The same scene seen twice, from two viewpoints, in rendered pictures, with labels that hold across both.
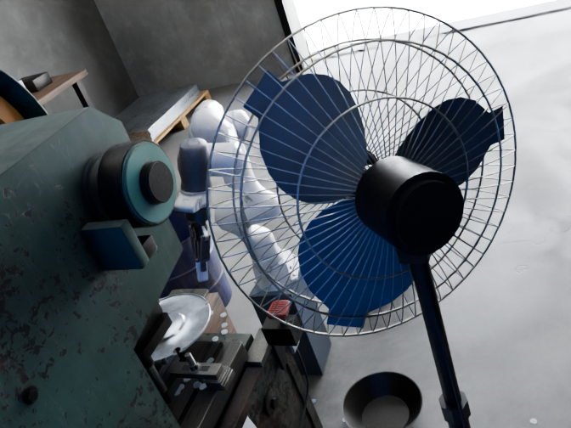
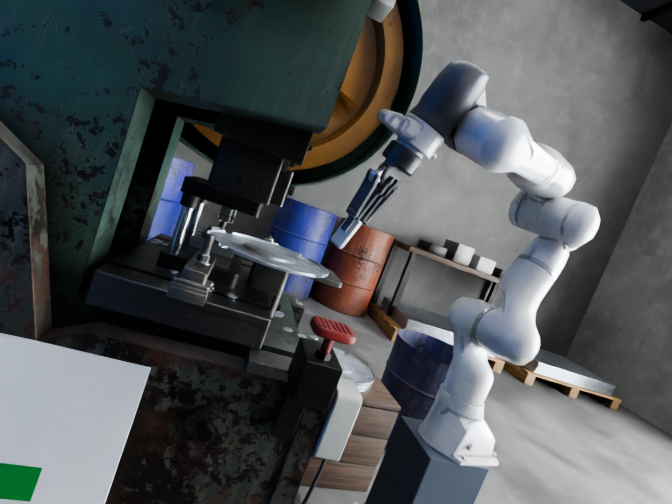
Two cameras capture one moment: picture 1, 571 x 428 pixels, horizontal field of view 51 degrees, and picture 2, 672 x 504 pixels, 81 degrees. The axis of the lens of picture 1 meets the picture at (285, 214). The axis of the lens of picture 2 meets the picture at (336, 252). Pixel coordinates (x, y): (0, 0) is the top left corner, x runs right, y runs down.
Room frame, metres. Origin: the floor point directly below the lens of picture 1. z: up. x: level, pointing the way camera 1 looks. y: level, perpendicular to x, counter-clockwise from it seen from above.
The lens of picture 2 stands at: (0.92, -0.30, 0.93)
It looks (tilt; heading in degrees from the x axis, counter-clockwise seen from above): 6 degrees down; 46
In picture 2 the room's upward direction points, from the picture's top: 20 degrees clockwise
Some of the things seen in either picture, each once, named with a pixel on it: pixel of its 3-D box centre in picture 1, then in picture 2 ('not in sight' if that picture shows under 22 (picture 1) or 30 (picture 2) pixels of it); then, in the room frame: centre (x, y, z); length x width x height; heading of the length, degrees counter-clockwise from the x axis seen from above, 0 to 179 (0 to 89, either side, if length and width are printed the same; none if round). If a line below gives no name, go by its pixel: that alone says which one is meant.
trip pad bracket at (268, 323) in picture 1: (286, 342); (302, 399); (1.37, 0.13, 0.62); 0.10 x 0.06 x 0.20; 61
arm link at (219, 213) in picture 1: (245, 228); (470, 345); (1.95, 0.16, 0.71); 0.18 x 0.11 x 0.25; 77
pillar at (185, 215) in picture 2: (153, 372); (183, 220); (1.23, 0.47, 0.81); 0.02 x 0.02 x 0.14
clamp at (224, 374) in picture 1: (197, 368); (201, 261); (1.24, 0.37, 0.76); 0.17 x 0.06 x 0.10; 61
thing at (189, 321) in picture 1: (164, 326); (269, 252); (1.44, 0.45, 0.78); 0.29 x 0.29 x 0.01
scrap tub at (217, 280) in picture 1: (181, 268); (420, 393); (2.64, 0.60, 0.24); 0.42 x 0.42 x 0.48
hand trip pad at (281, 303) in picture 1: (281, 317); (326, 346); (1.37, 0.11, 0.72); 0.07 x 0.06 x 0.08; 151
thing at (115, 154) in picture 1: (127, 197); not in sight; (1.19, 0.31, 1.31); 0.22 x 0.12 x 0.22; 151
